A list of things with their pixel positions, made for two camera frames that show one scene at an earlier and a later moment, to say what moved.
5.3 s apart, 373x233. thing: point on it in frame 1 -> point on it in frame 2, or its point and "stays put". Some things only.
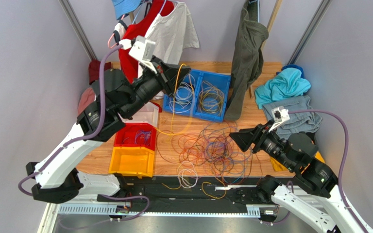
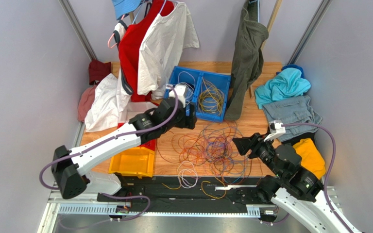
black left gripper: x=166 y=76 -> x=188 y=122
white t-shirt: x=174 y=30 stays put
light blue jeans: x=298 y=123 stays put
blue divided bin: x=200 y=94 stays put
